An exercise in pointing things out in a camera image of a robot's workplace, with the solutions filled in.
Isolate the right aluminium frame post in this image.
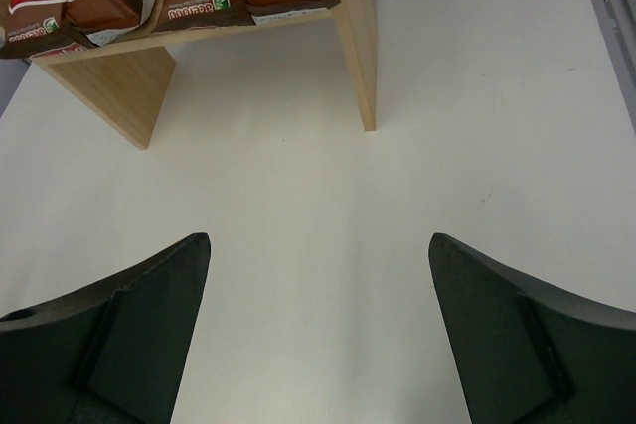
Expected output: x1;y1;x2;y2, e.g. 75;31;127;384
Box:
591;0;635;128

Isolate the wooden two-tier shelf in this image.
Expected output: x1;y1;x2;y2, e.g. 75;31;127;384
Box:
1;0;377;149

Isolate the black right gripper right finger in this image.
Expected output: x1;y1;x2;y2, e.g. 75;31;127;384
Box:
428;233;635;423

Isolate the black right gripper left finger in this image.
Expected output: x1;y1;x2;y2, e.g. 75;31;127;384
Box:
1;232;212;423

